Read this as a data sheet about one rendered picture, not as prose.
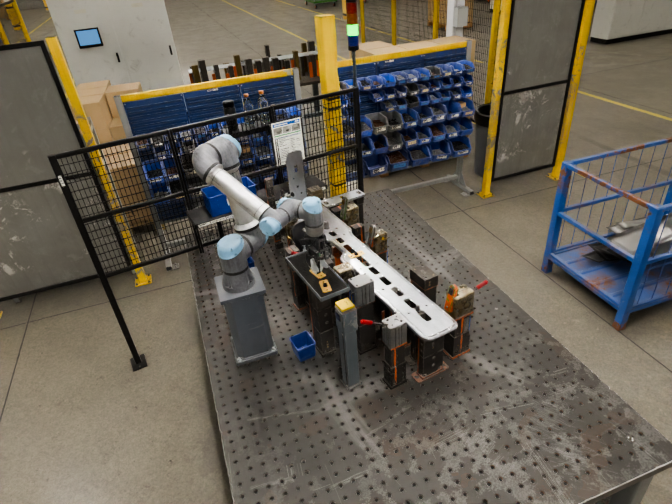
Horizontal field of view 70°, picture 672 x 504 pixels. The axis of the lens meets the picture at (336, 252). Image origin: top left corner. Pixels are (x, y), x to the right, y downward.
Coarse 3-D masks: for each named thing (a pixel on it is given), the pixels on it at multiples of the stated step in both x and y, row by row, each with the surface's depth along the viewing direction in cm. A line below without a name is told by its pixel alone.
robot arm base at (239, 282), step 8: (224, 272) 213; (240, 272) 212; (248, 272) 216; (224, 280) 215; (232, 280) 213; (240, 280) 213; (248, 280) 217; (224, 288) 216; (232, 288) 214; (240, 288) 214; (248, 288) 216
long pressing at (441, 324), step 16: (336, 224) 280; (336, 240) 265; (352, 240) 264; (368, 256) 249; (368, 272) 238; (384, 272) 237; (384, 288) 226; (400, 288) 225; (416, 288) 225; (400, 304) 215; (416, 304) 215; (432, 304) 214; (416, 320) 206; (432, 320) 205; (448, 320) 204; (432, 336) 197
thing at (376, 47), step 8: (432, 40) 540; (440, 40) 537; (448, 40) 533; (456, 40) 530; (464, 40) 526; (472, 40) 524; (360, 48) 533; (368, 48) 529; (376, 48) 528; (384, 48) 523; (392, 48) 520; (400, 48) 516; (408, 48) 513; (416, 48) 510; (456, 48) 521; (472, 48) 528; (360, 56) 533; (472, 56) 533; (384, 176) 565
